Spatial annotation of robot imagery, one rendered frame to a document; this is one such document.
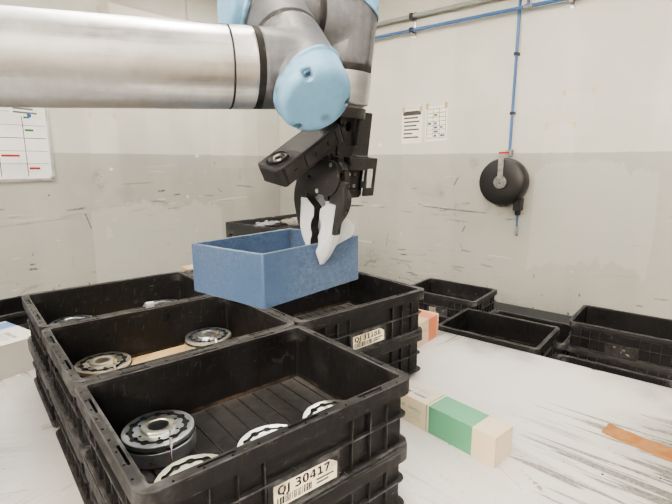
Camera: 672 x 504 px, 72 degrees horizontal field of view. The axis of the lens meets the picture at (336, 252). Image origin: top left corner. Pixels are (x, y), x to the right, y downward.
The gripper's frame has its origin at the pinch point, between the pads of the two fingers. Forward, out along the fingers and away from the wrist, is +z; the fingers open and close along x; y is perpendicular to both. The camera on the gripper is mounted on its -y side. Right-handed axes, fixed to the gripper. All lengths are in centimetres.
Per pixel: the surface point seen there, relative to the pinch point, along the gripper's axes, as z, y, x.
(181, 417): 27.9, -12.1, 14.0
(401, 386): 18.1, 7.8, -12.0
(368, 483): 31.9, 2.4, -12.0
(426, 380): 43, 52, 5
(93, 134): 7, 115, 354
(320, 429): 19.3, -7.1, -9.7
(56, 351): 23.7, -21.0, 38.2
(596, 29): -98, 325, 54
